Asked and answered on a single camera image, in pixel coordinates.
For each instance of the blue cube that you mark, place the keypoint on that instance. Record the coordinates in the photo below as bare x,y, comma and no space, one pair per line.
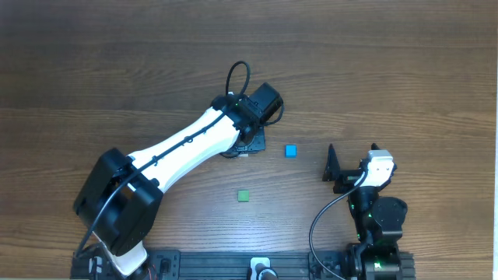
290,151

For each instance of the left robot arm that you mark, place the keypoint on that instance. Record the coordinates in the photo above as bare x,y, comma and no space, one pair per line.
194,148

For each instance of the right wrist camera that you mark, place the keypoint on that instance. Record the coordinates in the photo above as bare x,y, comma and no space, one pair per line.
379,167

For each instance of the white cube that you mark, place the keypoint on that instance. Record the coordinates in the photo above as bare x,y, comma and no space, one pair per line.
244,155

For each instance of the green cube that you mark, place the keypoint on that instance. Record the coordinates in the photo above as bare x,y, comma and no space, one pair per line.
243,196

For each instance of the mounting rail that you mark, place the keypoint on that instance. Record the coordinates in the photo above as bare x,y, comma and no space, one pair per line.
218,266

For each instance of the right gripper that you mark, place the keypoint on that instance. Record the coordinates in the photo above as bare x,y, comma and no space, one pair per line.
346,180

